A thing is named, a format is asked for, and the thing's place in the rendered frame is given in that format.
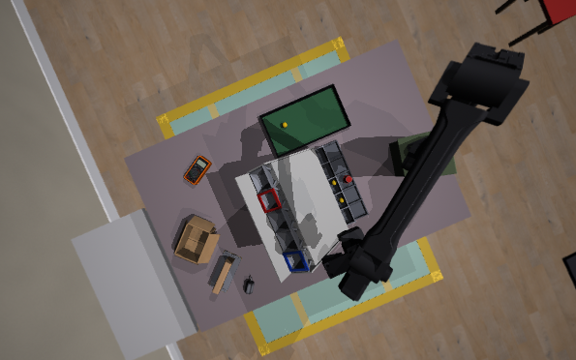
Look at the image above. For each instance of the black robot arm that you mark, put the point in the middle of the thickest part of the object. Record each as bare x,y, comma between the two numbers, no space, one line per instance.
480,80

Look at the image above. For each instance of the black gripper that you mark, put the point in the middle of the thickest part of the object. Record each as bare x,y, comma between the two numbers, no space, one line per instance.
354,233

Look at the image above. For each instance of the orange digital multimeter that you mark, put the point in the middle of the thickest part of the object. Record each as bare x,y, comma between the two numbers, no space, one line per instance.
197,170

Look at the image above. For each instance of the blue square band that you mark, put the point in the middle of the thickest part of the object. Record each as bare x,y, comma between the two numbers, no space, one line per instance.
302,258

